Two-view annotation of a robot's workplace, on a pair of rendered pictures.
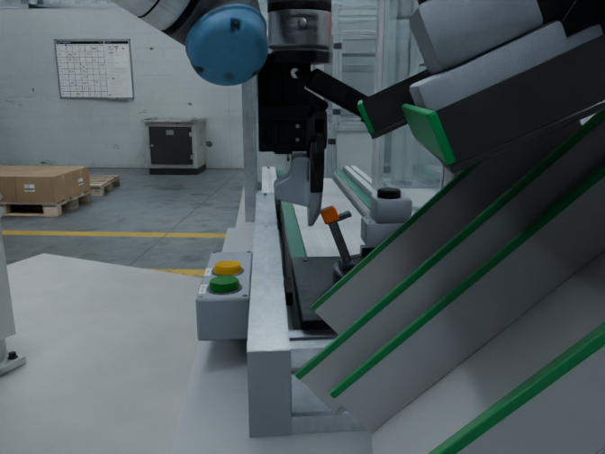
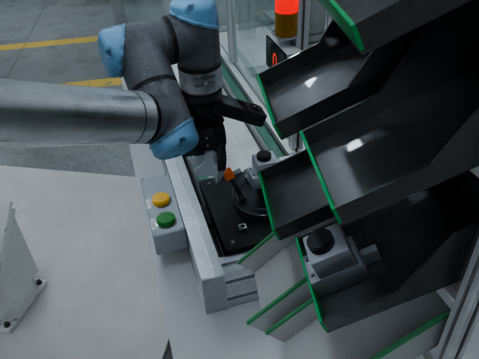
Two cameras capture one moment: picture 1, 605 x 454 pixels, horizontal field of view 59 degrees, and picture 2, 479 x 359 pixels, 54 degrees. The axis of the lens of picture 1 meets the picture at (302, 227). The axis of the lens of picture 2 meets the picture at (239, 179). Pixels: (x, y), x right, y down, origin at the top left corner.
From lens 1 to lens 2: 0.44 m
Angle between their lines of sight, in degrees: 25
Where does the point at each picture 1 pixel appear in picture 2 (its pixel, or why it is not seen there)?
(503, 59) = (342, 274)
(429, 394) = (308, 329)
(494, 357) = not seen: hidden behind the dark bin
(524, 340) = not seen: hidden behind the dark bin
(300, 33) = (204, 88)
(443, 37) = (320, 271)
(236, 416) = (194, 300)
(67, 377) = (81, 290)
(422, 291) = (303, 288)
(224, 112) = not seen: outside the picture
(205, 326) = (160, 247)
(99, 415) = (116, 315)
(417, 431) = (306, 349)
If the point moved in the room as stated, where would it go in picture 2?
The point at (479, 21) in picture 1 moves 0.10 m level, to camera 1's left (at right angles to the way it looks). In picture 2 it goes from (333, 266) to (244, 284)
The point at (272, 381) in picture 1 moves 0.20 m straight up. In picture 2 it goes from (216, 290) to (208, 211)
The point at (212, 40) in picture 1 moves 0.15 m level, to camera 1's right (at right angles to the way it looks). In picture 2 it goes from (170, 149) to (269, 134)
